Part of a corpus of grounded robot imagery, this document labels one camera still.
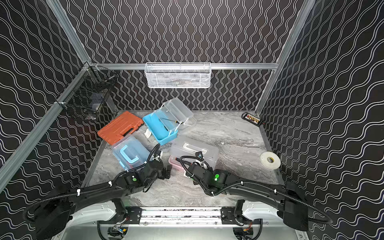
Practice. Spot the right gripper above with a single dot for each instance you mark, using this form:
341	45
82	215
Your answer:
208	169

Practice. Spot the blue rear toolbox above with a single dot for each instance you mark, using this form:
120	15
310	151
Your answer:
166	131

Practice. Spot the black bit set case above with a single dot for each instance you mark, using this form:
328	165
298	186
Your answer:
252	119

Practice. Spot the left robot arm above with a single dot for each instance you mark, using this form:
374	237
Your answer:
51	215

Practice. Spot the black wire wall basket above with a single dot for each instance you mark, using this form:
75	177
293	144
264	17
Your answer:
89	96

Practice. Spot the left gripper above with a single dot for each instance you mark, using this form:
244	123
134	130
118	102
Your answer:
163	171

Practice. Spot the white tape roll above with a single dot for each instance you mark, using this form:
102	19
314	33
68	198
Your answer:
270	160

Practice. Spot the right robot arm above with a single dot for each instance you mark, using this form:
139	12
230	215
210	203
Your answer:
291	206

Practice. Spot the white mesh wall basket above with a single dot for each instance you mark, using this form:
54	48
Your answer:
178	75

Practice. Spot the red tool case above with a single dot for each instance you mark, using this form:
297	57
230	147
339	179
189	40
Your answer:
123	125

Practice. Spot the light blue front toolbox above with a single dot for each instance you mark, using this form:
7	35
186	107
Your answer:
130	152

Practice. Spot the pink toolbox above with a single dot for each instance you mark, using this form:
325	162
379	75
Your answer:
183	146

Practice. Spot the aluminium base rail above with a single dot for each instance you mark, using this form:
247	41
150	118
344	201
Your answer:
178	217

